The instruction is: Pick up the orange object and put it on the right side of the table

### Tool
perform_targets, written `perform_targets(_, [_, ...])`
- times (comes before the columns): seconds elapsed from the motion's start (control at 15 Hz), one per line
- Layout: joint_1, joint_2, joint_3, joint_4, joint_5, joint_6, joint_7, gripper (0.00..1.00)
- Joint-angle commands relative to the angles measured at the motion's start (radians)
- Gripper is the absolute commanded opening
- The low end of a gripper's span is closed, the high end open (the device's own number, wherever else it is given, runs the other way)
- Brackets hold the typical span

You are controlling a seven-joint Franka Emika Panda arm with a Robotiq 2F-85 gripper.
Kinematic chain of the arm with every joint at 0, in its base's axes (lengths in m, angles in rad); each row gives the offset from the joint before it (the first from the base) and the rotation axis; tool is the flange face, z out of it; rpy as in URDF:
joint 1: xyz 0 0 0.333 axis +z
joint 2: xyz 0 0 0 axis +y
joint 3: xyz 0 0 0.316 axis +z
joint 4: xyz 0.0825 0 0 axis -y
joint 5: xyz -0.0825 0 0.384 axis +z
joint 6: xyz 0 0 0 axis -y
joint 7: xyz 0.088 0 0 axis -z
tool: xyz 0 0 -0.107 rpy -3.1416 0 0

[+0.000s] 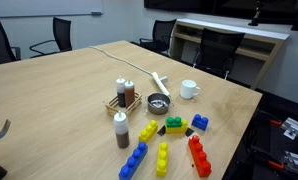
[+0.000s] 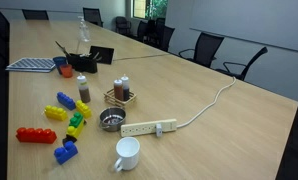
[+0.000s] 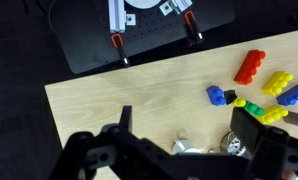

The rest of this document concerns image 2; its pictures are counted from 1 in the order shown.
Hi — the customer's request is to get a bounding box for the orange plastic cup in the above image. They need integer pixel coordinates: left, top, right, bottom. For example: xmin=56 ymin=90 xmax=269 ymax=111
xmin=60 ymin=64 xmax=73 ymax=78

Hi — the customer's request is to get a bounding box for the clear pump sanitizer bottle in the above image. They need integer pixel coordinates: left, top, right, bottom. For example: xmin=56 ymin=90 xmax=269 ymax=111
xmin=79 ymin=16 xmax=90 ymax=42

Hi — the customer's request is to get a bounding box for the green yellow toy train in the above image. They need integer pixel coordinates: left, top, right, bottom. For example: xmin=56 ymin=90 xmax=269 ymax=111
xmin=62 ymin=112 xmax=86 ymax=144

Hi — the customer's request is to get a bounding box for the short yellow toy brick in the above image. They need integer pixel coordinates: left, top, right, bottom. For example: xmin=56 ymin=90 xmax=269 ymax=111
xmin=75 ymin=100 xmax=92 ymax=118

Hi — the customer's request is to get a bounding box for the blue plastic cup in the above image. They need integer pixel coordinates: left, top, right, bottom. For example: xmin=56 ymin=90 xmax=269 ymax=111
xmin=53 ymin=56 xmax=67 ymax=74

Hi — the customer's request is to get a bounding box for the brown sauce squeeze bottle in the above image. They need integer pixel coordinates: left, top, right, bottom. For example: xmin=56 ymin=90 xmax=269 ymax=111
xmin=114 ymin=79 xmax=123 ymax=101

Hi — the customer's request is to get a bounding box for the black office chair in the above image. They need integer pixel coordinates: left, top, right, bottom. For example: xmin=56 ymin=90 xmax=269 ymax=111
xmin=83 ymin=8 xmax=103 ymax=27
xmin=22 ymin=9 xmax=49 ymax=20
xmin=216 ymin=47 xmax=268 ymax=81
xmin=189 ymin=32 xmax=224 ymax=68

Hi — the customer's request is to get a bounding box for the small blue toy brick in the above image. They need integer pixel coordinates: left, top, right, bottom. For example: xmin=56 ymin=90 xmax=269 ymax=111
xmin=54 ymin=141 xmax=78 ymax=165

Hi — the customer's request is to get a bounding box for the white ceramic mug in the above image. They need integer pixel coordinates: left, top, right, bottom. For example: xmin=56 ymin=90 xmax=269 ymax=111
xmin=114 ymin=137 xmax=140 ymax=172

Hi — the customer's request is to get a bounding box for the red orange toy brick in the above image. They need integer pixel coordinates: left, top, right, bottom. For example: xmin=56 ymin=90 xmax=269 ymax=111
xmin=16 ymin=127 xmax=57 ymax=144

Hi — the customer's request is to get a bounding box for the white power cable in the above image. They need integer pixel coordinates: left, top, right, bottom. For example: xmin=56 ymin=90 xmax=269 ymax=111
xmin=176 ymin=76 xmax=237 ymax=129

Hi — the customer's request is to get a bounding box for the long blue toy brick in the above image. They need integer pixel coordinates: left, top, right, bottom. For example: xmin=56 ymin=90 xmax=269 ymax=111
xmin=57 ymin=92 xmax=76 ymax=110

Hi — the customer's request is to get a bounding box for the small steel pot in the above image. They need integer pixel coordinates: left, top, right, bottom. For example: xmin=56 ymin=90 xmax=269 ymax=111
xmin=99 ymin=107 xmax=126 ymax=132

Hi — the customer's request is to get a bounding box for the wooden slat tray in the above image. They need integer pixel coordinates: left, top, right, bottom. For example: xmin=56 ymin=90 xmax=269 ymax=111
xmin=104 ymin=89 xmax=137 ymax=107

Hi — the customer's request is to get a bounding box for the dark sauce squeeze bottle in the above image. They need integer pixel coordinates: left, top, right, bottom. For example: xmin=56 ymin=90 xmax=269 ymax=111
xmin=121 ymin=74 xmax=130 ymax=101

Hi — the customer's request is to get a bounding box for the standalone brown squeeze bottle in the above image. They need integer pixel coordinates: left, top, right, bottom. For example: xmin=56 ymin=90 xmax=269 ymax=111
xmin=77 ymin=74 xmax=91 ymax=103

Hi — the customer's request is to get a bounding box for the white power strip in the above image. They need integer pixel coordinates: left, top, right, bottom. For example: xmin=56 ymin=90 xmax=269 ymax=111
xmin=120 ymin=119 xmax=177 ymax=137

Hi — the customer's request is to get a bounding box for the black tablet device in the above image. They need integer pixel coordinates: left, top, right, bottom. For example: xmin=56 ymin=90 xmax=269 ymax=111
xmin=90 ymin=46 xmax=114 ymax=65

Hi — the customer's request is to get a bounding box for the long yellow toy brick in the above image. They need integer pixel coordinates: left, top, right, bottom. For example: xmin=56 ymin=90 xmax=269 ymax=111
xmin=44 ymin=105 xmax=67 ymax=121

